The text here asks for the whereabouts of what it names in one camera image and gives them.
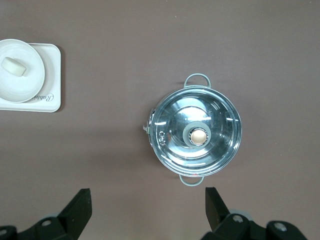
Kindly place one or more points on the glass pot lid with knob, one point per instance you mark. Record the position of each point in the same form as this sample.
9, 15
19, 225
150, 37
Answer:
217, 120

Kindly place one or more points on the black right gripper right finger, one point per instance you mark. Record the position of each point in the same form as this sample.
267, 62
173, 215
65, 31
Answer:
217, 215

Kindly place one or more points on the brown table cover mat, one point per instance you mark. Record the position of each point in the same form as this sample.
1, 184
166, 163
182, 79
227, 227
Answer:
125, 37

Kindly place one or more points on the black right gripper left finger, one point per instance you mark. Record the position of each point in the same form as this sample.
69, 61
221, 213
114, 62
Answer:
72, 215

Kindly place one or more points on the beige round bowl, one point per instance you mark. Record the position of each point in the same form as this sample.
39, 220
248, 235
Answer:
30, 85

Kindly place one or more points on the steel pot with glass lid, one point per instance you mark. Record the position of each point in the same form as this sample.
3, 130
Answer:
151, 119

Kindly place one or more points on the white steamed bun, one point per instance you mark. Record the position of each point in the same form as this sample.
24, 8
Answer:
13, 66

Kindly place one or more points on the cream rabbit print tray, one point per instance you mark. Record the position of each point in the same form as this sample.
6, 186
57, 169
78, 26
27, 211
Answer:
53, 75

